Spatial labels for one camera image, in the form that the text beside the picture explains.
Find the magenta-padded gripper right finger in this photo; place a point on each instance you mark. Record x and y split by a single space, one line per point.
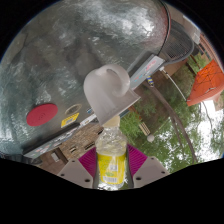
151 170

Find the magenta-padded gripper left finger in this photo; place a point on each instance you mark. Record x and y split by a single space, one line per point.
75 173

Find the clear bottle with yellow label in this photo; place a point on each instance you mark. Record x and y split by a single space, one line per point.
111 163

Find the black laptop with stickers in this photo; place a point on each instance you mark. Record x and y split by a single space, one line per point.
50 141

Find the yellow square card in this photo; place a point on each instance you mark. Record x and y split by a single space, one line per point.
70 120

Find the small grey round disc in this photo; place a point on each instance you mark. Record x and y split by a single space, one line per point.
67 110

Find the flat round red coaster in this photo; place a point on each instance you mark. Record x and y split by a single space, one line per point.
41 114

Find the white ceramic mug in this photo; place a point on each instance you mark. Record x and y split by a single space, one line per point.
106 96

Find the blue yellow striped cone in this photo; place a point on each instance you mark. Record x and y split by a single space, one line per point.
150 81

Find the grey laptop with stickers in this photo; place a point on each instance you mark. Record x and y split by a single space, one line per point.
148 70

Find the orange canopy tent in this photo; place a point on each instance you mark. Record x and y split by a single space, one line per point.
208 83

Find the grey wicker patio chair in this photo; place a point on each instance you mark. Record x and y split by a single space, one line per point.
178 43

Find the globe-topped lamp post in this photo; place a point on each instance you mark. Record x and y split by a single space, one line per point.
146 131

